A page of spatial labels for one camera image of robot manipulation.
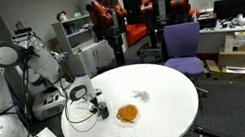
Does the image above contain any metal spoon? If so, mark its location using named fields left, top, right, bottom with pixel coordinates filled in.
left=116, top=111, right=135, bottom=127

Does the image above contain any white mobile robot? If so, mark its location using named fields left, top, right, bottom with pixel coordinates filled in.
left=9, top=23, right=71, bottom=124

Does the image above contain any mannequin head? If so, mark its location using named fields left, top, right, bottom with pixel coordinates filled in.
left=55, top=9, right=68, bottom=23

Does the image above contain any black box on desk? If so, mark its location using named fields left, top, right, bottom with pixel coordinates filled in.
left=197, top=12, right=220, bottom=31

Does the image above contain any orange lentil heap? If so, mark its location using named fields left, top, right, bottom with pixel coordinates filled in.
left=114, top=103, right=141, bottom=125

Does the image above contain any white low cabinet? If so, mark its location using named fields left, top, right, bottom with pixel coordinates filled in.
left=72, top=37, right=119, bottom=80

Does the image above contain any small white plate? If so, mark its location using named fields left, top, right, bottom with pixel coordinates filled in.
left=112, top=101, right=143, bottom=130

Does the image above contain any black wide monitor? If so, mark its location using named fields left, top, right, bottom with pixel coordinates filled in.
left=211, top=0, right=245, bottom=24

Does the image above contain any black mug with pale handle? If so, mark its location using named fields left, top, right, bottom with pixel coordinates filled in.
left=96, top=100, right=111, bottom=121

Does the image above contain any white shelf unit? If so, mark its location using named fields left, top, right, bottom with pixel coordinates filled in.
left=50, top=13, right=98, bottom=58

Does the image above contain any small cardboard box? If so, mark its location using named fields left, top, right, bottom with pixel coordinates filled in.
left=201, top=57, right=223, bottom=82

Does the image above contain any crumpled white tissue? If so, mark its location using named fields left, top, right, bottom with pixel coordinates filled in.
left=131, top=86, right=152, bottom=106

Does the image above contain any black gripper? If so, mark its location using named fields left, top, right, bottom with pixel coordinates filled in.
left=88, top=95, right=103, bottom=116

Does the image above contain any red sofa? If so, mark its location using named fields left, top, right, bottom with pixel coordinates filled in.
left=123, top=22, right=151, bottom=47

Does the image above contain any white and yellow box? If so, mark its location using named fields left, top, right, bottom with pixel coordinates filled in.
left=233, top=30, right=245, bottom=50
left=221, top=32, right=239, bottom=54

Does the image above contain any white desk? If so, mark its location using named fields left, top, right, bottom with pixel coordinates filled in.
left=199, top=21, right=245, bottom=65

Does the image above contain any red Baxter robot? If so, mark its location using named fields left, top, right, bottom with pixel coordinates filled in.
left=84, top=0, right=137, bottom=71
left=127, top=0, right=204, bottom=67

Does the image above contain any black tripod leg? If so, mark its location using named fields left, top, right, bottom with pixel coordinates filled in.
left=188, top=120, right=232, bottom=137

